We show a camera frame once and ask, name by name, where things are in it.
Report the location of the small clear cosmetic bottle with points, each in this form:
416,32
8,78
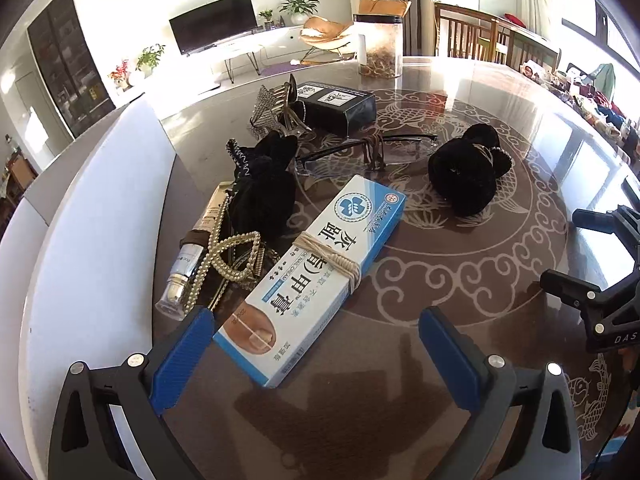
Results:
187,255

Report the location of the black curved television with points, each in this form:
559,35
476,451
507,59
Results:
212,22

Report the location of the orange lounge chair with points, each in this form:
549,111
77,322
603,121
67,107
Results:
325,30

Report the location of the wooden dining chair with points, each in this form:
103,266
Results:
525,47
462,30

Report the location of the clear jar with black lid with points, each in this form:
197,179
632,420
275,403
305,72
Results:
380,45

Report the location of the clear claw hair clip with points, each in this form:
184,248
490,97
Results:
297,125

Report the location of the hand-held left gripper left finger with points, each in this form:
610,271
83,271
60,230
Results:
182,360

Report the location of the black framed glasses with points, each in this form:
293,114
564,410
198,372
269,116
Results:
372,152

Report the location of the pearl hair clip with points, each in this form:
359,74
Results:
220,252
200,280

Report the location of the red flowers in vase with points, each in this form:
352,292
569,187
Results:
120,70

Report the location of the large green potted plant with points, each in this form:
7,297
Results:
298,6

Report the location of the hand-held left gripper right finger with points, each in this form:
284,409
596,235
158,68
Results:
450,352

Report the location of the black box with white labels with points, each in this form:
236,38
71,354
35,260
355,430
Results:
340,112

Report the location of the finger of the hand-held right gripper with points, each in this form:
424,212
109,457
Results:
600,217
575,285

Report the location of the dark patterned wooden desktop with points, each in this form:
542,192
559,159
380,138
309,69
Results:
400,270

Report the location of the bushy green potted plant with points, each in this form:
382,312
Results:
150,56

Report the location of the silver rhinestone bow hair clip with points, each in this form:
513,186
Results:
267,107

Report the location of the white storage box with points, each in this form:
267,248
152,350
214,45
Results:
90,260

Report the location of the black velvet bow hair clip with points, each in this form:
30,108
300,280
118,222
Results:
265,195

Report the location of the blue white ointment box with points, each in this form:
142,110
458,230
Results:
320,240

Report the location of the small green potted plant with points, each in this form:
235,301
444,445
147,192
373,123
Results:
266,14

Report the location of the white television cabinet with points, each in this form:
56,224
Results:
280,42

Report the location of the red cushion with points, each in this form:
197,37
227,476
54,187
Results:
514,20

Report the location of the dark glass display cabinet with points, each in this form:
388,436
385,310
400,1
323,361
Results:
70,60

